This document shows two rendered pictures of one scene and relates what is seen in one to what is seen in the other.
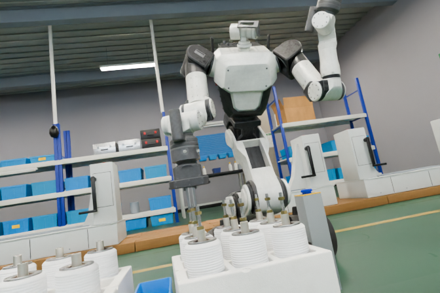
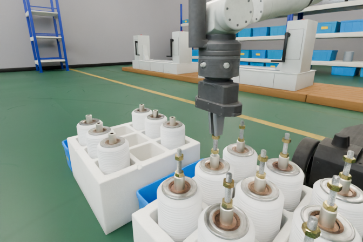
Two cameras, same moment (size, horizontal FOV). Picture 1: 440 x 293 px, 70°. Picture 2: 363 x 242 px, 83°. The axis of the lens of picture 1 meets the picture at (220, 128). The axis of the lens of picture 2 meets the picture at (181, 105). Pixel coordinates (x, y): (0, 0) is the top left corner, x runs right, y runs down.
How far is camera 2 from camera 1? 73 cm
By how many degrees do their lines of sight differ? 65
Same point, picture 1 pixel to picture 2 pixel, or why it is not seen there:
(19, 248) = not seen: hidden behind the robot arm
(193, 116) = (220, 7)
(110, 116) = not seen: outside the picture
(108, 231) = (289, 79)
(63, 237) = (258, 74)
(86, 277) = (105, 156)
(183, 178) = (203, 98)
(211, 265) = (165, 222)
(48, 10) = not seen: outside the picture
